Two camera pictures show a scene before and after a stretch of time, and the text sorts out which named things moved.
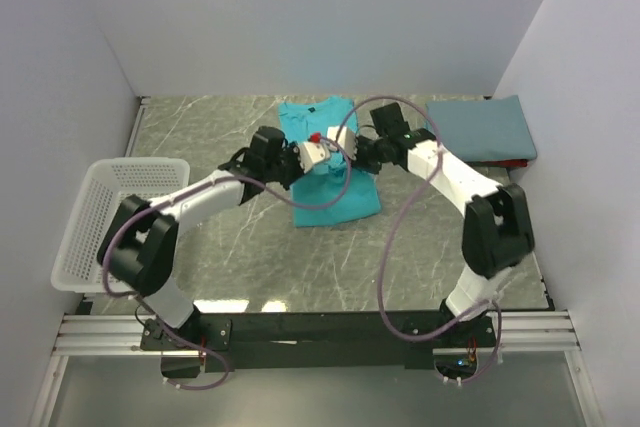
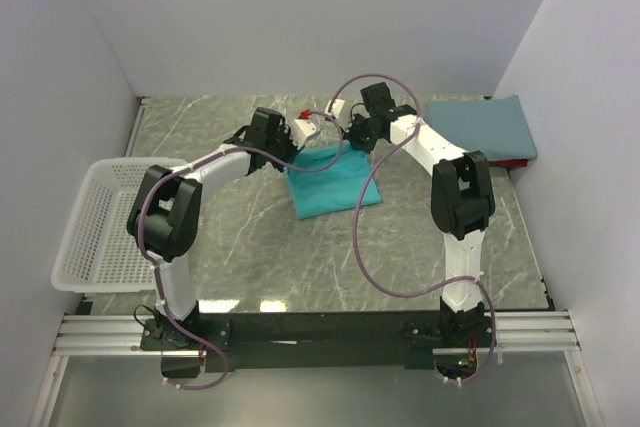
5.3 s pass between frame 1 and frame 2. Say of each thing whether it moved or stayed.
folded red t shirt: stayed
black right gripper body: moved
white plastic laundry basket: stayed
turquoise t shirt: moved
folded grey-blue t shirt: stayed
